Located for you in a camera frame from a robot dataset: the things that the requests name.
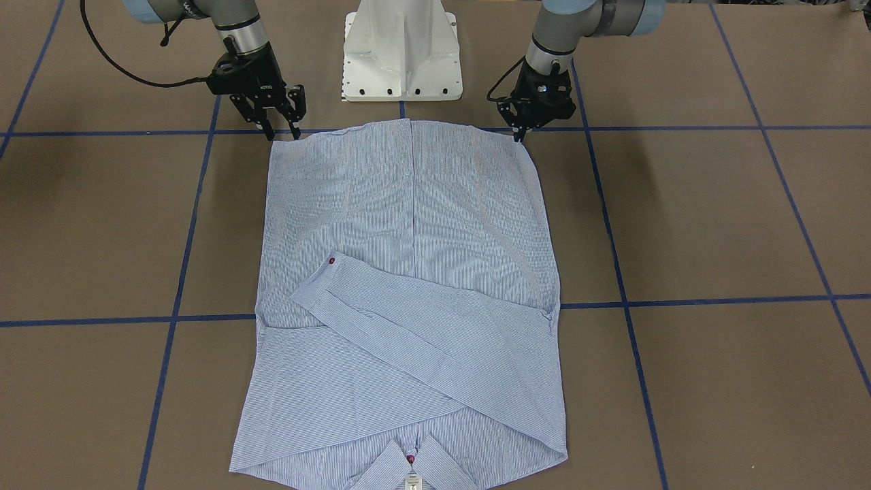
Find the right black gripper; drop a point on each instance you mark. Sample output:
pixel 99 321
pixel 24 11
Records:
pixel 260 80

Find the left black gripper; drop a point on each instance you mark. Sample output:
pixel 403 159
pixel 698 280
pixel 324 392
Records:
pixel 521 112

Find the light blue striped shirt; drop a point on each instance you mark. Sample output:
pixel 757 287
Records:
pixel 406 314

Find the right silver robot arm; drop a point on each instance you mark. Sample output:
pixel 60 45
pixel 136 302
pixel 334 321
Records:
pixel 238 22

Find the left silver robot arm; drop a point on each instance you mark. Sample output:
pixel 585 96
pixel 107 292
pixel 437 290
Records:
pixel 561 25

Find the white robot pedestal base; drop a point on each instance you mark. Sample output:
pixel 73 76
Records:
pixel 401 51

